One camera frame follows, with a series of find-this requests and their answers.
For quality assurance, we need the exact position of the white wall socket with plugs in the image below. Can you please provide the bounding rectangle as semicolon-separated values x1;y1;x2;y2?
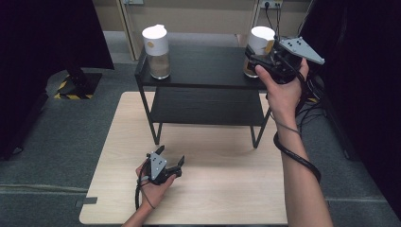
259;0;284;9

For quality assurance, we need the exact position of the glass jar with grey powder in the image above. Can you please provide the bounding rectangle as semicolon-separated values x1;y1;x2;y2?
141;24;171;80

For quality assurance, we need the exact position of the dark curtain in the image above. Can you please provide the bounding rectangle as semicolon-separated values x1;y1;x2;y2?
0;0;115;160
297;0;401;218

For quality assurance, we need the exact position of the person's right hand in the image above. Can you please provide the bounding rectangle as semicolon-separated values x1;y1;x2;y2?
254;58;310;127

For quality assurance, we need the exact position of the black stand base striped tape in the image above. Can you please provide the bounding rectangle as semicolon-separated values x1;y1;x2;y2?
54;70;103;100

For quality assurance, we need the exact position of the black cable bundle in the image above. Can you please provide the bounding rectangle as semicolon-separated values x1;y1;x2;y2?
297;75;330;133

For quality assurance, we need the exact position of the left hand-held gripper cable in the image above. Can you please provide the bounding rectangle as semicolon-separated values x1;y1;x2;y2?
134;160;157;212

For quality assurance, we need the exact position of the white paper cup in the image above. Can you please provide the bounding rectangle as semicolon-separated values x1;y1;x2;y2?
243;26;276;79

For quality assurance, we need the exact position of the black two-tier shelf rack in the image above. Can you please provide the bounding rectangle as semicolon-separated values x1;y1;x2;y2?
134;44;275;149

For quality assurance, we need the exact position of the right hand-held gripper cable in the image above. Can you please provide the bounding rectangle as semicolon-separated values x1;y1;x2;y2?
272;70;323;184

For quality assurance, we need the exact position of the hand-held gripper cable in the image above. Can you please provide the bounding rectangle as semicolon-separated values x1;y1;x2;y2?
272;70;323;184
134;160;157;212

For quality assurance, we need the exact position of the black power cable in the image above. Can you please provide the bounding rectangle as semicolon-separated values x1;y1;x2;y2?
276;4;283;37
264;3;276;32

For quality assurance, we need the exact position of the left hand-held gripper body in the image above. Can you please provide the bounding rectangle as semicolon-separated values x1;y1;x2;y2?
145;150;183;186

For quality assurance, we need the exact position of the grey floor tape strip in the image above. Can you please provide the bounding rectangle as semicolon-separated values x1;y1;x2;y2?
75;196;98;208

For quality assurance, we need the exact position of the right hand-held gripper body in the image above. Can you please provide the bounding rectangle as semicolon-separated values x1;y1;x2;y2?
255;36;325;85

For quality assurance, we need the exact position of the person's left hand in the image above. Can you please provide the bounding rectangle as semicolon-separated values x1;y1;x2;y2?
135;163;178;211

